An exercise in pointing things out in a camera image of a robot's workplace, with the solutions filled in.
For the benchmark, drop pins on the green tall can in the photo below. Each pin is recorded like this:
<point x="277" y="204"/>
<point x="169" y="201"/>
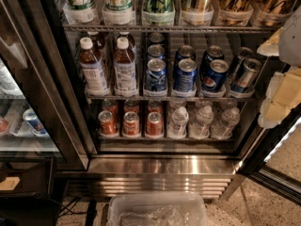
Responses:
<point x="158" y="12"/>

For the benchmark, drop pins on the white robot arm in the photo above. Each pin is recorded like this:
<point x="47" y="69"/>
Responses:
<point x="290" y="40"/>

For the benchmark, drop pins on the front right orange can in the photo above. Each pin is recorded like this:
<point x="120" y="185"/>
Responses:
<point x="154" y="124"/>

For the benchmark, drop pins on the glass fridge door left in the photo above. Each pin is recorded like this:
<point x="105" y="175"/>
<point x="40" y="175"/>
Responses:
<point x="34" y="48"/>

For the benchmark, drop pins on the rear right tea bottle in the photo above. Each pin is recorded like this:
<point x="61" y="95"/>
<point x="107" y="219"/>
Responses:
<point x="130" y="39"/>

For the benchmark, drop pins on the clear plastic bin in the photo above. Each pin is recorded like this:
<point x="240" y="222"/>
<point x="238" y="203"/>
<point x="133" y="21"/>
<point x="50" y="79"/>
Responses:
<point x="157" y="209"/>

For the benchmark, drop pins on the middle wire shelf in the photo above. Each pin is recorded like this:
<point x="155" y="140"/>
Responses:
<point x="168" y="98"/>

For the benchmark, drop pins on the front left tea bottle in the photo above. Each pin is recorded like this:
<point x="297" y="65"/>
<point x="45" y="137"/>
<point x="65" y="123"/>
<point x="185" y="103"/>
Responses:
<point x="91" y="63"/>

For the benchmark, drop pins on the front middle orange can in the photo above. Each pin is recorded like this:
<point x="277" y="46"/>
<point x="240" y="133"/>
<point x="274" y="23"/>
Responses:
<point x="130" y="123"/>

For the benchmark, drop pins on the gold black can far right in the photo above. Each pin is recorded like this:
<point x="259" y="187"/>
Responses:
<point x="271" y="12"/>

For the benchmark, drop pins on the front middle water bottle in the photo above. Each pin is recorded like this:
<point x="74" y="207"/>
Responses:
<point x="199" y="128"/>

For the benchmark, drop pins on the front blue patterned can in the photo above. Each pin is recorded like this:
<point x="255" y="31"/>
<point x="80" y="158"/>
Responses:
<point x="156" y="75"/>

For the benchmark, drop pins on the front pepsi logo can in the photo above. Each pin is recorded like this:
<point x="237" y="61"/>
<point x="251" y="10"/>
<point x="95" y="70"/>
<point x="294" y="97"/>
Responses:
<point x="215" y="75"/>

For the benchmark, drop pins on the rear left tea bottle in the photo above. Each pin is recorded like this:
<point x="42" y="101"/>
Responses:
<point x="98" y="41"/>

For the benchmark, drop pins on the blue white can behind glass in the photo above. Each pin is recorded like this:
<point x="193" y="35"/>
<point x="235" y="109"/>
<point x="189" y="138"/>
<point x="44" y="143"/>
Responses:
<point x="34" y="122"/>

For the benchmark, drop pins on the red can behind glass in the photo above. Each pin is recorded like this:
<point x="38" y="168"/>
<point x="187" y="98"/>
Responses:
<point x="3" y="125"/>

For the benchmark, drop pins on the front left orange can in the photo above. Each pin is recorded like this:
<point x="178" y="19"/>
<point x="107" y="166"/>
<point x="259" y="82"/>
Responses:
<point x="107" y="123"/>

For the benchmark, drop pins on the front left water bottle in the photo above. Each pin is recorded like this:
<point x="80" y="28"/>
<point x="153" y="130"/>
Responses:
<point x="177" y="123"/>

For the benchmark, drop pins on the tea bottle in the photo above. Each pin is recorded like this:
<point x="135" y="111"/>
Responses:
<point x="98" y="41"/>
<point x="130" y="39"/>
<point x="91" y="63"/>
<point x="124" y="65"/>

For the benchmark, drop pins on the white green can far left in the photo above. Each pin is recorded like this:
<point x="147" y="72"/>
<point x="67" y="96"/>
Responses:
<point x="81" y="11"/>

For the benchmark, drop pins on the front right tea bottle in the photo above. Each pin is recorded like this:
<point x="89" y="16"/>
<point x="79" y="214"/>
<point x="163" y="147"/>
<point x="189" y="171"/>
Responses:
<point x="124" y="65"/>

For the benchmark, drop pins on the silver blue can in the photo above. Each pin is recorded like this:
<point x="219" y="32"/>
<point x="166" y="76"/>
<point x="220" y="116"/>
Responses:
<point x="241" y="54"/>
<point x="246" y="74"/>

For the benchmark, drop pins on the front right water bottle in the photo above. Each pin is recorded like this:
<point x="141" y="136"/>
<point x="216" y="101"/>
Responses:
<point x="223" y="128"/>

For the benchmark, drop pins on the wire shelf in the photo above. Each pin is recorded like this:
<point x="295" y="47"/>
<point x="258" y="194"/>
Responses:
<point x="170" y="29"/>
<point x="186" y="139"/>
<point x="168" y="98"/>

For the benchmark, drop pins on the front silver blue can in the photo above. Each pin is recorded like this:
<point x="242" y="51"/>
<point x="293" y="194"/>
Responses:
<point x="246" y="74"/>

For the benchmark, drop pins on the rear silver blue can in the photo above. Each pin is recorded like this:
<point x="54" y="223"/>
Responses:
<point x="241" y="54"/>

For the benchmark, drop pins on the bottom wire shelf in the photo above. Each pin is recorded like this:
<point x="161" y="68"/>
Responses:
<point x="186" y="139"/>

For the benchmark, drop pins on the white orange green can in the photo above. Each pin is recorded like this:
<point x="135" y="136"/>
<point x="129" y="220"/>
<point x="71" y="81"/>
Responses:
<point x="118" y="11"/>

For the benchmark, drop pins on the middle blue patterned can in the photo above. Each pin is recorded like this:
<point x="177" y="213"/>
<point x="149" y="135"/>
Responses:
<point x="156" y="51"/>

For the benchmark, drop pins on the rear dark can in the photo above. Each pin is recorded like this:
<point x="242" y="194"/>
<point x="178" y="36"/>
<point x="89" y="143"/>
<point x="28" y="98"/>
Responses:
<point x="156" y="38"/>

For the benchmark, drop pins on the steel fridge base grille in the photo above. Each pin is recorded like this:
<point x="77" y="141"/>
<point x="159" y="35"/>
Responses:
<point x="113" y="175"/>

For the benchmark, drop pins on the top wire shelf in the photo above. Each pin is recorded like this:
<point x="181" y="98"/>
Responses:
<point x="170" y="29"/>

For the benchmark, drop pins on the water bottle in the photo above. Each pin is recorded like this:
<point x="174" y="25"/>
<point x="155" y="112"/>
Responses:
<point x="223" y="128"/>
<point x="199" y="128"/>
<point x="177" y="123"/>

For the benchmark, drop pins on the rear blue pepsi can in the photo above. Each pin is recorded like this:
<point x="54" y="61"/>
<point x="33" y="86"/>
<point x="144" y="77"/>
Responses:
<point x="185" y="51"/>

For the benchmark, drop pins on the rear middle orange can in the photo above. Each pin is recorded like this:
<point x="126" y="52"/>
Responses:
<point x="131" y="106"/>

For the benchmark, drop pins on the blue pepsi can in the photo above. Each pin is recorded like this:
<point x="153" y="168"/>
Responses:
<point x="185" y="51"/>
<point x="185" y="74"/>

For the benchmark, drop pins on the gold orange tall can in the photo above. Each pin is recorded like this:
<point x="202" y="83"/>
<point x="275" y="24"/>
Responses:
<point x="193" y="11"/>

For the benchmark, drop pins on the blue patterned can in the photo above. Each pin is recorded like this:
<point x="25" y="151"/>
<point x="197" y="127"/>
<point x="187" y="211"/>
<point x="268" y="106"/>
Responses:
<point x="156" y="75"/>
<point x="156" y="51"/>

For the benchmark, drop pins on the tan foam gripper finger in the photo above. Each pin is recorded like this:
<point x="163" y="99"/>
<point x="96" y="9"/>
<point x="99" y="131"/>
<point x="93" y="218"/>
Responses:
<point x="270" y="47"/>
<point x="283" y="94"/>

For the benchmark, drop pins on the rear left orange can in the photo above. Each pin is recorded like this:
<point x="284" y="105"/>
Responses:
<point x="111" y="105"/>

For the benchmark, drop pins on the open fridge door right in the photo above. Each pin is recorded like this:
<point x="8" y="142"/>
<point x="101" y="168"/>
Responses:
<point x="256" y="166"/>

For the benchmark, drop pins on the rear right orange can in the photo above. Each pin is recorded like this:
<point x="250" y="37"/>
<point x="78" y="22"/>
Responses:
<point x="155" y="106"/>

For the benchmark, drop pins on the front blue pepsi can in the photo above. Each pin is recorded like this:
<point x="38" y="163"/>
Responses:
<point x="185" y="74"/>

